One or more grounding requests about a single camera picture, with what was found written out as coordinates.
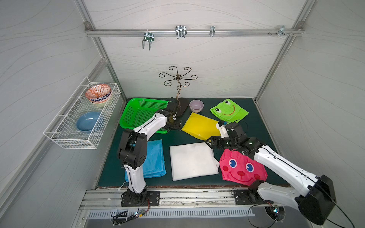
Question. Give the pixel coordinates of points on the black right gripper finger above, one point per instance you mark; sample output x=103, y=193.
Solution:
x=213, y=145
x=213, y=139

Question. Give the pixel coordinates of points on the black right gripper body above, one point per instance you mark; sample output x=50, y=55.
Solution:
x=216, y=142

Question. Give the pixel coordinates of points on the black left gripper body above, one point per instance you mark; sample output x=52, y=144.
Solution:
x=174, y=107

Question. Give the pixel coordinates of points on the yellow raincoat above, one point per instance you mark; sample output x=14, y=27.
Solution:
x=201, y=127

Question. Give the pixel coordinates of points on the white raincoat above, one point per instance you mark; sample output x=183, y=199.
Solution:
x=192, y=160

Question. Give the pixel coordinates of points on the green plastic basket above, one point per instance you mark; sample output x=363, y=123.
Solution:
x=140, y=110

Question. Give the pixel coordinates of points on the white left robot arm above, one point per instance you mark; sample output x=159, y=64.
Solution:
x=132, y=152

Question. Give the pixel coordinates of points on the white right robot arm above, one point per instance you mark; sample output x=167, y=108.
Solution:
x=313, y=196

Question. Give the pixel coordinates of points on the pink bunny raincoat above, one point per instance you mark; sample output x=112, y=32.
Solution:
x=238, y=168

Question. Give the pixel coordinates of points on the green frog raincoat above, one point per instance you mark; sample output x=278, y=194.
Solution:
x=229, y=111

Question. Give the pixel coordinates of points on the blue folded raincoat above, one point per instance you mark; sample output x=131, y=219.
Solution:
x=154, y=165

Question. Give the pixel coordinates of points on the lilac ceramic bowl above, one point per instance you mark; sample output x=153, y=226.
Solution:
x=196, y=106

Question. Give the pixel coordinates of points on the dark metal hook stand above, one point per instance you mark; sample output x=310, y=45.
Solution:
x=183, y=80

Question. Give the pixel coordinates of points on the orange patterned bowl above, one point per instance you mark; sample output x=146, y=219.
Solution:
x=99, y=93

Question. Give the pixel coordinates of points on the blue ceramic bowl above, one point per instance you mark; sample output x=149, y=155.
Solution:
x=90, y=122

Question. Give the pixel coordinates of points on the metal double hook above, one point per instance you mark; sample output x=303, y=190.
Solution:
x=148, y=38

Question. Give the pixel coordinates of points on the metal clip hook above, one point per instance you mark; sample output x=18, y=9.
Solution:
x=180, y=31

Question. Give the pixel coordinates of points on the small metal hook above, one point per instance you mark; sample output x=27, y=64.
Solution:
x=212, y=31

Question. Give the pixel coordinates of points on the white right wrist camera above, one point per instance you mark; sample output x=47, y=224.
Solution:
x=221, y=126

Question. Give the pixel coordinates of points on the white wire wall basket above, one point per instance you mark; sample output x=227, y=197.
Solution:
x=62, y=129

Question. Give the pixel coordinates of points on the aluminium top rail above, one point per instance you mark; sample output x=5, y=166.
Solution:
x=191, y=32

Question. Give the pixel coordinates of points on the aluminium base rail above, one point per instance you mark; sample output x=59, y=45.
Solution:
x=169, y=198

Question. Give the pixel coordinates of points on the metal bracket hook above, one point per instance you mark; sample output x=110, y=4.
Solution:
x=281, y=33

